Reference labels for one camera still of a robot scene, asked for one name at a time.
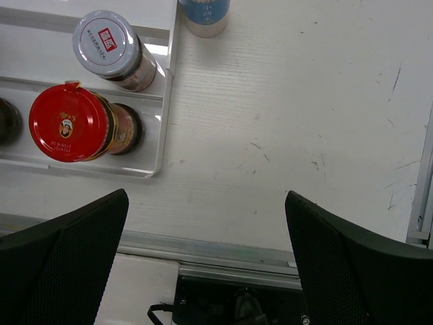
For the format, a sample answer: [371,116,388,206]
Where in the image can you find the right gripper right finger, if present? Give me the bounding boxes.
[285,191,432,324]

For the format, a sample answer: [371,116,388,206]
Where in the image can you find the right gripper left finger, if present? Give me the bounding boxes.
[1,189,129,324]

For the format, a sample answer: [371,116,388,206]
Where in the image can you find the red-lid chili sauce jar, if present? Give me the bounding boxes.
[28,81,145,163]
[1,98,22,146]

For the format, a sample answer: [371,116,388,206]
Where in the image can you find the short white-lid jar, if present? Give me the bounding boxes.
[72,10,157,92]

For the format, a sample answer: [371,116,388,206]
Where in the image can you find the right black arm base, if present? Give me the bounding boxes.
[147,276,313,324]

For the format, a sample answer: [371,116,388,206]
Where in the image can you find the white divided organizer tray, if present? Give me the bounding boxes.
[1,1,181,179]

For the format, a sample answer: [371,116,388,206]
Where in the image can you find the right tall silver-capped shaker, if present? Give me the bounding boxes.
[179,0,231,38]

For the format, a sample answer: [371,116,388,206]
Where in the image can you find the aluminium right rail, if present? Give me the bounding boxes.
[406,109,432,250]

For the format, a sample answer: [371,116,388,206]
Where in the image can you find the aluminium rail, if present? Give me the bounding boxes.
[406,109,432,250]
[0,211,305,290]

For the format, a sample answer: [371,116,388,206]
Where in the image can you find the aluminium front rail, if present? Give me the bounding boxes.
[0,211,305,290]

